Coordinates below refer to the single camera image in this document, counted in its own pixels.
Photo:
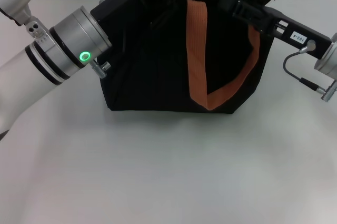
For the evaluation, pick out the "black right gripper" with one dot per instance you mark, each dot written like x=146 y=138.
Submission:
x=289 y=31

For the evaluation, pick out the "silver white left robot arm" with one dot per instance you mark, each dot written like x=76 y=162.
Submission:
x=71 y=42

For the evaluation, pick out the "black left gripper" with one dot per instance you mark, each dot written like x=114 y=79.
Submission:
x=123 y=0

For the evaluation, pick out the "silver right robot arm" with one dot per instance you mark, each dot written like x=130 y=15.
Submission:
x=329 y=60

